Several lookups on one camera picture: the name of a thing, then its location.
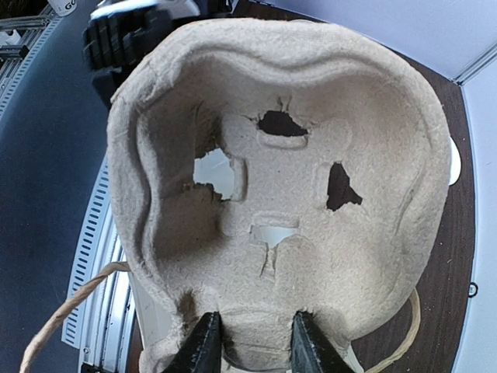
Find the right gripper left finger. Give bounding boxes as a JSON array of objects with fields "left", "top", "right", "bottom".
[{"left": 165, "top": 312, "right": 222, "bottom": 373}]

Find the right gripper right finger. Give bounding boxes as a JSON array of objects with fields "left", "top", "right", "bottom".
[{"left": 290, "top": 312, "right": 352, "bottom": 373}]

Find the cream paper bag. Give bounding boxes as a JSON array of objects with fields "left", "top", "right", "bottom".
[{"left": 19, "top": 261, "right": 421, "bottom": 373}]

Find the cardboard cup carrier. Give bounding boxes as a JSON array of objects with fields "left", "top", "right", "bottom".
[{"left": 107, "top": 18, "right": 450, "bottom": 372}]

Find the aluminium front rail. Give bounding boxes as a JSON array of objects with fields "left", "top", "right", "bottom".
[{"left": 0, "top": 7, "right": 137, "bottom": 373}]

